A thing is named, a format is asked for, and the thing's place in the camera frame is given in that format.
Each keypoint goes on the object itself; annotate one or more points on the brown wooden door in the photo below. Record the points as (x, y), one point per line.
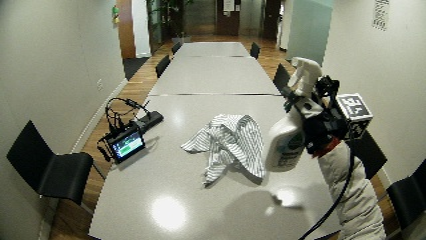
(228, 18)

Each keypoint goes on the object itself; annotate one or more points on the small black monitor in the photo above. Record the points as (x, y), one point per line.
(127, 145)

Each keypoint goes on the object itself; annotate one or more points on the black power box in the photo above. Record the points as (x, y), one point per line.
(151, 118)

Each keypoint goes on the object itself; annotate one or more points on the printed wall poster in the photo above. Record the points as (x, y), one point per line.
(381, 13)

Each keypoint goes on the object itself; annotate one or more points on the dark floor mat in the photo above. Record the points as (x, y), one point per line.
(135, 67)

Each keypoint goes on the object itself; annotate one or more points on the white marker cube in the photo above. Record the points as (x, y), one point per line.
(354, 110)

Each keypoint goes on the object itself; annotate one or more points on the striped cloth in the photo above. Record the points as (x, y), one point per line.
(233, 141)

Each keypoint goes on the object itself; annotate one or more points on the frosted glass panel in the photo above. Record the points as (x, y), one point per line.
(308, 30)

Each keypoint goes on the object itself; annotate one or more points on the potted green plant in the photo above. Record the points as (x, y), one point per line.
(171, 16)

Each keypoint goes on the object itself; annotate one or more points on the white spray bottle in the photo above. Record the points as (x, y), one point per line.
(286, 140)

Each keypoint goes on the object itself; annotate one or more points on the black chair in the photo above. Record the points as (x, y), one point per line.
(408, 196)
(163, 66)
(255, 50)
(48, 170)
(176, 47)
(370, 155)
(281, 76)

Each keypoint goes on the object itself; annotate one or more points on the green yellow wall sign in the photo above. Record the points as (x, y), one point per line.
(116, 14)

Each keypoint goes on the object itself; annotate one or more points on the white wall outlet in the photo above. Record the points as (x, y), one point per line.
(100, 84)

